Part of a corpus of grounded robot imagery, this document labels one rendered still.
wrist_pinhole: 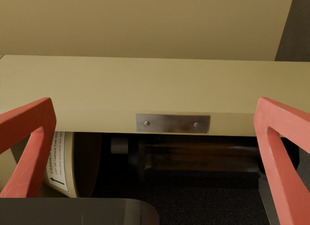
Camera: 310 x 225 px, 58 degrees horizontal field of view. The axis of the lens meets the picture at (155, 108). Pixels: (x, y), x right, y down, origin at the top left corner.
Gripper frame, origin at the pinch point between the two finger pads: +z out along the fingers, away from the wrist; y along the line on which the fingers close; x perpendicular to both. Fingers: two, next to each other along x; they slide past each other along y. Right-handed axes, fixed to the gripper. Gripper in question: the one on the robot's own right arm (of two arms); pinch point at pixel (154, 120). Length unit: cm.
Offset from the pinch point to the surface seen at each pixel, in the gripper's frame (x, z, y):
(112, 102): 7.8, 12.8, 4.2
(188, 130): 10.2, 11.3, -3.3
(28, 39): 18, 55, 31
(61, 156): 17.4, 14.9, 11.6
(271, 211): 34.7, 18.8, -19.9
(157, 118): 8.8, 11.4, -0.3
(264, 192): 34.7, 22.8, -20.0
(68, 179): 20.1, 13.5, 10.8
